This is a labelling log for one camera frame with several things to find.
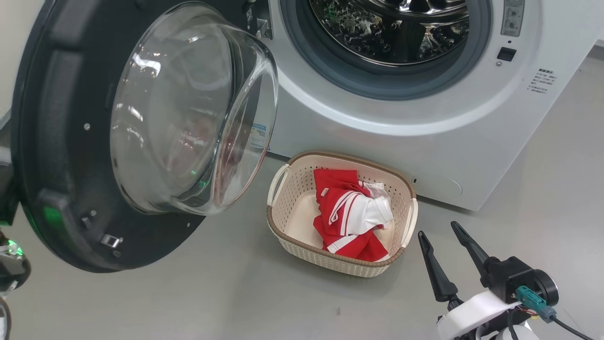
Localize dark grey glass washer door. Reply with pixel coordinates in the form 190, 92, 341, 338
10, 0, 280, 274

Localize right gripper white band body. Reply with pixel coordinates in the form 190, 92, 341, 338
436, 256, 520, 340

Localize grey washing machine label sticker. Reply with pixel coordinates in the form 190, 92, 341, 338
500, 0, 526, 37

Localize red white striped garment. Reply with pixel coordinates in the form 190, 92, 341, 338
313, 169, 395, 238

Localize white front-load washing machine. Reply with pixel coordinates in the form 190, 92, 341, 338
243, 0, 604, 212

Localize beige perforated laundry basket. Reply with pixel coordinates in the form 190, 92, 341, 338
266, 151, 419, 278

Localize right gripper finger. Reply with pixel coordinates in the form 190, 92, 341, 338
418, 230, 459, 303
451, 221, 490, 287

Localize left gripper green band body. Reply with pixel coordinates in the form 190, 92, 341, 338
0, 238, 32, 295

